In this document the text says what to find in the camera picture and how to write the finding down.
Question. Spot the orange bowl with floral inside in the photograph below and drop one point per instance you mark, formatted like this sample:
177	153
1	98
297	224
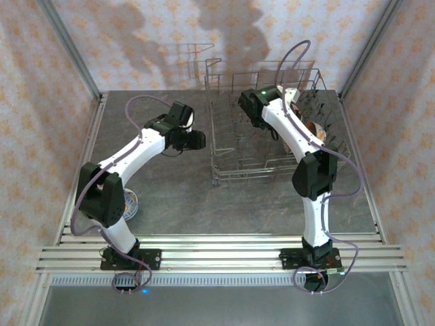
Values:
317	132

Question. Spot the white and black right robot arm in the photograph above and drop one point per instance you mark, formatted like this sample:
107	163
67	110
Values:
289	129

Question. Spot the blue and yellow patterned bowl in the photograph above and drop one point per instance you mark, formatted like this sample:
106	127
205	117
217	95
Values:
132	203

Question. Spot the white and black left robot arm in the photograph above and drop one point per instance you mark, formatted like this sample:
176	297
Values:
136	153

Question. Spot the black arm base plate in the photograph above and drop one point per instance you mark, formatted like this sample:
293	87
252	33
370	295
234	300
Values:
151	259
292	259

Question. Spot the aluminium frame post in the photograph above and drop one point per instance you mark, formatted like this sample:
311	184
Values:
32	305
406	305
73	51
367	51

